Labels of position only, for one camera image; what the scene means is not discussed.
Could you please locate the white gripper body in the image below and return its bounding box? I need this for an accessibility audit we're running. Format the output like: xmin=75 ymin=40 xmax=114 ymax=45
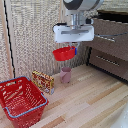
xmin=52 ymin=22 xmax=95 ymax=44

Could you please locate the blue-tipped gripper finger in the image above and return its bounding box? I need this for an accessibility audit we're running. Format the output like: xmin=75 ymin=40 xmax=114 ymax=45
xmin=73 ymin=42 xmax=81 ymax=56

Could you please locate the red plastic bowl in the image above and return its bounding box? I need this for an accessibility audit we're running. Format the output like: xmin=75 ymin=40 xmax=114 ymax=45
xmin=52 ymin=45 xmax=77 ymax=62

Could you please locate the red plastic shopping basket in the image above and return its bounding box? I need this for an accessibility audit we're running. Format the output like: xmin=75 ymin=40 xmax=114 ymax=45
xmin=0 ymin=75 xmax=49 ymax=128

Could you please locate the pink plastic cup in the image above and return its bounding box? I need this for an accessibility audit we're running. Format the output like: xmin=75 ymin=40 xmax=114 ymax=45
xmin=59 ymin=66 xmax=73 ymax=84

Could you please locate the brown drawer cabinet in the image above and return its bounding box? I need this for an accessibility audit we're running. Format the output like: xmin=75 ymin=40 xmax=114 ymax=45
xmin=81 ymin=9 xmax=128 ymax=83

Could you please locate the red yellow cardboard box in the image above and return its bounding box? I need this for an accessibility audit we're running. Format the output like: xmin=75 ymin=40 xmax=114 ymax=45
xmin=31 ymin=70 xmax=56 ymax=96

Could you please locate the black cable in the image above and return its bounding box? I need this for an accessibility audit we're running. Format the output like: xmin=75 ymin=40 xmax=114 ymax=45
xmin=93 ymin=31 xmax=128 ymax=38

